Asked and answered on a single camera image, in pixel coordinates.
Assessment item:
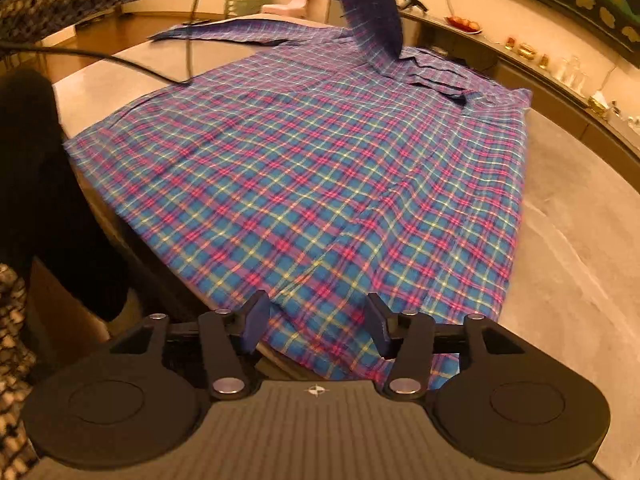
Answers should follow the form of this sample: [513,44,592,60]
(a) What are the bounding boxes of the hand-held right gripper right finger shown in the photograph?
[366,292,527,402]

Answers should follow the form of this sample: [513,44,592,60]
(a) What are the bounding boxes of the red plate of fruit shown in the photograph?
[444,15,484,34]

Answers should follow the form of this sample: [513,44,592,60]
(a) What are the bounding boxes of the person's houndstooth jacket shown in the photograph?
[0,263,43,480]

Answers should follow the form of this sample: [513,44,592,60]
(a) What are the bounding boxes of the black cable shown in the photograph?
[0,0,223,86]

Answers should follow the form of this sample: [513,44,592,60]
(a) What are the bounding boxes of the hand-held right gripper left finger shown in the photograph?
[106,290,271,402]

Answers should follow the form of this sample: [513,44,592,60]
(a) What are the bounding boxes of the clear glass cups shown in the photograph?
[554,54,592,92]

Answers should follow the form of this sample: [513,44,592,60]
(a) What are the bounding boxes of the blue pink plaid shirt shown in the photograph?
[63,0,533,397]

